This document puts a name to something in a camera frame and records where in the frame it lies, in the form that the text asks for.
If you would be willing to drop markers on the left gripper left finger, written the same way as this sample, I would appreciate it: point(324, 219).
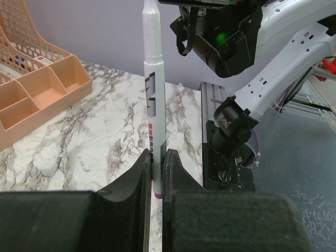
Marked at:
point(114, 218)

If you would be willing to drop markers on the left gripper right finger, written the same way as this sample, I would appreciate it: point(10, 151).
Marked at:
point(196, 219)

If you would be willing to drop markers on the purple pen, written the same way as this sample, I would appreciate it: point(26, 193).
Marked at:
point(154, 80)

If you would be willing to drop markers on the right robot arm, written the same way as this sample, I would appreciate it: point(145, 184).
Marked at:
point(276, 41)

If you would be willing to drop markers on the orange desk organizer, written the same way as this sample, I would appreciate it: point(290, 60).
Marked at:
point(48, 79)

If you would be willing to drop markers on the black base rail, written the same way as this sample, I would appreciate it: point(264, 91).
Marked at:
point(220, 172)

